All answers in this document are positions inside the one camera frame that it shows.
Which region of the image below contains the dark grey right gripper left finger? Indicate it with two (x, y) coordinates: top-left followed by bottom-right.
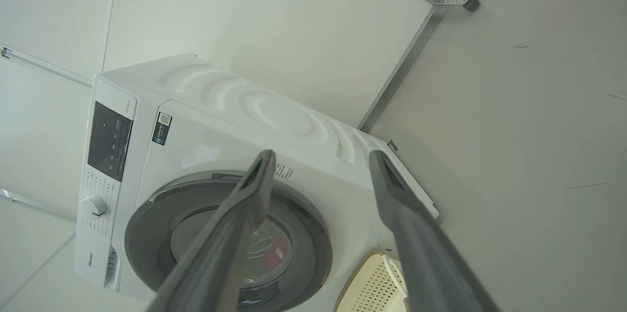
(146, 149), (277, 312)

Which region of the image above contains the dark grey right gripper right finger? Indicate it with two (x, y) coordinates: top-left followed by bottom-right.
(368, 149), (501, 312)

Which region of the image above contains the plain red garment white trim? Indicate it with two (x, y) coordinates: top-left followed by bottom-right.
(262, 246), (290, 273)

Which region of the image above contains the washing machine door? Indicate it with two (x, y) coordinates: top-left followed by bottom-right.
(124, 171), (334, 312)

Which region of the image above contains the cream perforated laundry basket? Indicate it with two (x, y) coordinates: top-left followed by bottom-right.
(334, 251), (412, 312)

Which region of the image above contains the white front-load washing machine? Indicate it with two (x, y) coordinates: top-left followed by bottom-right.
(73, 52), (440, 312)

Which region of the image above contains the white washing machine dial knob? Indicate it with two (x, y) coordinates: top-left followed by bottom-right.
(79, 194), (108, 218)

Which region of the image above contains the black washing machine display panel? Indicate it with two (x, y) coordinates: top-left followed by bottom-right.
(87, 101), (134, 183)

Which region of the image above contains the grey metal frame with caster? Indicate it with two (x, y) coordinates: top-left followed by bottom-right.
(358, 0), (481, 134)

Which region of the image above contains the thin metal wall rail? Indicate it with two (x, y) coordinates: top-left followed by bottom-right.
(0, 45), (94, 88)

